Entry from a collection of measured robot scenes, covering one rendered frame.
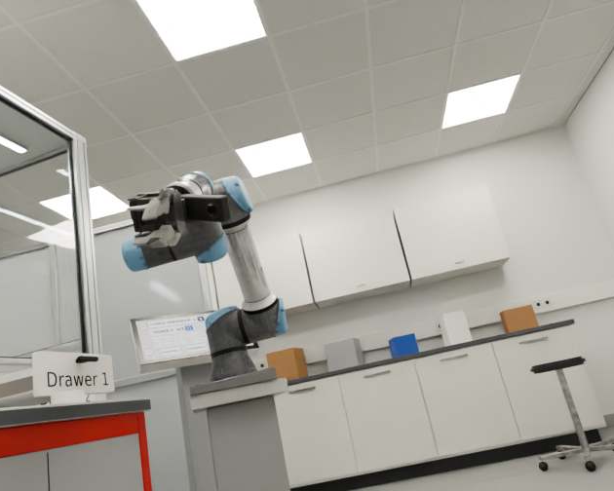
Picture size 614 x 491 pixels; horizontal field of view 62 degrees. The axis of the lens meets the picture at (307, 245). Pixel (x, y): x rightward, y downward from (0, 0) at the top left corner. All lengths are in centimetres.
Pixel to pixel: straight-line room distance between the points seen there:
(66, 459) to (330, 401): 333
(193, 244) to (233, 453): 69
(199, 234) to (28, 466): 51
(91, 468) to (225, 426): 53
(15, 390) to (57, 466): 47
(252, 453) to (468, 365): 293
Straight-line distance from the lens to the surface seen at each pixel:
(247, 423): 157
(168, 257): 114
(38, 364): 145
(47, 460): 106
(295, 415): 432
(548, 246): 533
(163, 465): 327
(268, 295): 161
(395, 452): 427
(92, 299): 222
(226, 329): 164
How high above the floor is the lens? 66
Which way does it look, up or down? 17 degrees up
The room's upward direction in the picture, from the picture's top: 12 degrees counter-clockwise
